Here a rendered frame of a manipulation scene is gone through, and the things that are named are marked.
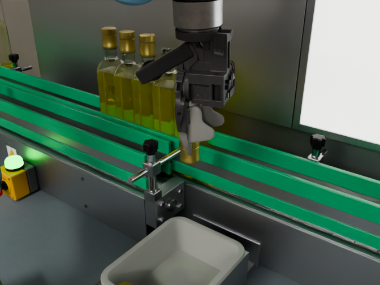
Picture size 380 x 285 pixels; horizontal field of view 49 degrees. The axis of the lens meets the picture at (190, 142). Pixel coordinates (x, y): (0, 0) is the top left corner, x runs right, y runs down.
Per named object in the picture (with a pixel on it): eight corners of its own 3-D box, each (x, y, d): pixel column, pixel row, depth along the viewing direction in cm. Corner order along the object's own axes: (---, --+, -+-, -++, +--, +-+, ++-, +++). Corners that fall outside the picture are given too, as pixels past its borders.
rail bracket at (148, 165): (191, 177, 89) (191, 124, 83) (137, 215, 77) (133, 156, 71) (180, 173, 91) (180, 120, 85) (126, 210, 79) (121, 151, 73)
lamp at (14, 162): (27, 166, 105) (25, 155, 104) (12, 173, 102) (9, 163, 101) (17, 161, 108) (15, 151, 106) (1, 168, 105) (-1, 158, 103)
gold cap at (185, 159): (177, 163, 74) (176, 141, 72) (184, 154, 77) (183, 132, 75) (196, 165, 73) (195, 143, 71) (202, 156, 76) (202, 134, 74)
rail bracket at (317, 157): (328, 187, 87) (339, 129, 81) (316, 202, 82) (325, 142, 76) (310, 181, 89) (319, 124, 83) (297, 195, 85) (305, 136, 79)
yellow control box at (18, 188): (39, 190, 109) (35, 165, 106) (14, 203, 104) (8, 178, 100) (24, 181, 113) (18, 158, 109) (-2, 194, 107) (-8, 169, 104)
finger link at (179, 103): (183, 135, 67) (184, 81, 64) (174, 134, 67) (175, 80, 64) (193, 128, 71) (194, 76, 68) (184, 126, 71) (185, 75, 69)
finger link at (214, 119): (222, 148, 74) (220, 103, 69) (191, 144, 76) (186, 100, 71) (227, 138, 76) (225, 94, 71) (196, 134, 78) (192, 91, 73)
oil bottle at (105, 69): (134, 138, 107) (128, 56, 97) (118, 147, 103) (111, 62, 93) (118, 133, 110) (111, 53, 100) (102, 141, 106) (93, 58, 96)
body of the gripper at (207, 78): (223, 113, 65) (223, 34, 59) (171, 107, 67) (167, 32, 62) (235, 96, 71) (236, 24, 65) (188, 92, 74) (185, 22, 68)
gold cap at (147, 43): (159, 54, 90) (158, 34, 88) (149, 57, 87) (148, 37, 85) (146, 52, 92) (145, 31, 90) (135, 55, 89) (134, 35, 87)
